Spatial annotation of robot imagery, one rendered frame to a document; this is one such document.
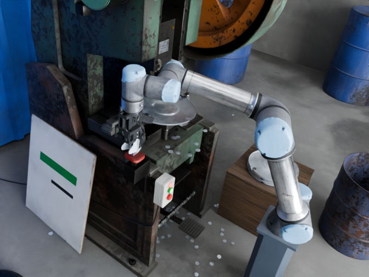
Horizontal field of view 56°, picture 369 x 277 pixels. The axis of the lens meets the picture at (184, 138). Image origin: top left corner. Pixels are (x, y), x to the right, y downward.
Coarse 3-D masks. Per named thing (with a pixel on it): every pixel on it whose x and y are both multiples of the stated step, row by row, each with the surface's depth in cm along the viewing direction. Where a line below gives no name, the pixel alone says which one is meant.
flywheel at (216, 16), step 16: (208, 0) 167; (240, 0) 158; (256, 0) 150; (272, 0) 156; (208, 16) 170; (224, 16) 166; (240, 16) 158; (256, 16) 153; (208, 32) 173; (224, 32) 165; (240, 32) 161
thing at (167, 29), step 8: (168, 16) 148; (168, 24) 144; (160, 32) 142; (168, 32) 146; (160, 40) 144; (168, 40) 148; (160, 48) 146; (168, 48) 151; (160, 56) 149; (168, 56) 154; (128, 64) 153; (160, 64) 149; (152, 72) 149
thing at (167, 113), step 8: (144, 104) 162; (152, 104) 163; (160, 104) 163; (168, 104) 164; (176, 104) 166; (184, 104) 167; (192, 104) 168; (144, 112) 157; (152, 112) 158; (160, 112) 157; (168, 112) 158; (176, 112) 159; (184, 112) 161; (192, 112) 162; (160, 120) 153; (168, 120) 153; (176, 120) 154; (184, 120) 155
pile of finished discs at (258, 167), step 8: (256, 152) 210; (248, 160) 202; (256, 160) 203; (264, 160) 203; (248, 168) 200; (256, 168) 197; (264, 168) 198; (296, 168) 202; (256, 176) 194; (264, 176) 192; (272, 184) 191
